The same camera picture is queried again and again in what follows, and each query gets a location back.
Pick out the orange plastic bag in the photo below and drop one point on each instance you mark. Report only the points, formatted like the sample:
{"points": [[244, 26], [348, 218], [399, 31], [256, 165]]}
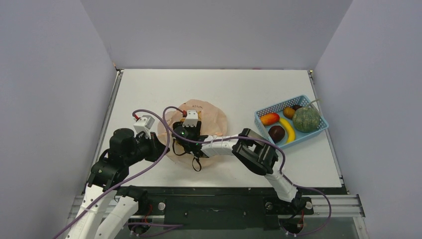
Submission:
{"points": [[214, 122]]}

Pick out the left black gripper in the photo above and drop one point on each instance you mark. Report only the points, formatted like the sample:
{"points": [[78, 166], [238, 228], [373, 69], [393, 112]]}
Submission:
{"points": [[157, 147]]}

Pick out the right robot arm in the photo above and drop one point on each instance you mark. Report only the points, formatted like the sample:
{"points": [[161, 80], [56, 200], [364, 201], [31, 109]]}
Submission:
{"points": [[257, 154]]}

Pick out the yellow fake banana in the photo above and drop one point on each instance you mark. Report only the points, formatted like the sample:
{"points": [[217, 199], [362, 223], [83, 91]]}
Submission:
{"points": [[289, 129]]}

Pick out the orange fake fruit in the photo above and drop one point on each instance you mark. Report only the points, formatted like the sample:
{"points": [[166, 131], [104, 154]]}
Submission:
{"points": [[288, 112]]}

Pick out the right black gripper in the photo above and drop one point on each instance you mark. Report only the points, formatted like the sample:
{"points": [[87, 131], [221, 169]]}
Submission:
{"points": [[191, 132]]}

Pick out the dark red fake apple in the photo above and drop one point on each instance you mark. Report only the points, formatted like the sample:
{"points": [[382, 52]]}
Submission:
{"points": [[277, 133]]}

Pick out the green netted fake melon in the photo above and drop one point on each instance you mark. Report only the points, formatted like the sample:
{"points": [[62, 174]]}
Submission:
{"points": [[306, 119]]}

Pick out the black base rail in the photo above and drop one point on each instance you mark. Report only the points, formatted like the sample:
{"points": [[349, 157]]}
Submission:
{"points": [[211, 208]]}

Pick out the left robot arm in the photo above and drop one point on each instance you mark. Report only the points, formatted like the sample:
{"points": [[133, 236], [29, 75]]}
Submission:
{"points": [[107, 206]]}

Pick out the light blue plastic basket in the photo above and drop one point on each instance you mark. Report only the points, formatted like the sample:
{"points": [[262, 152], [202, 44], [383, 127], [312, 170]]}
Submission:
{"points": [[301, 100]]}

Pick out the orange red fake mango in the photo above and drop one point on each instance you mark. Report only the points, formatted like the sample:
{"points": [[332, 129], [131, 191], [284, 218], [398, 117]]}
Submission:
{"points": [[269, 119]]}

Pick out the dark red fake fruit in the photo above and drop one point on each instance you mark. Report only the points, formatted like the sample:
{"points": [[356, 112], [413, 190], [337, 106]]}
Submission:
{"points": [[296, 107]]}

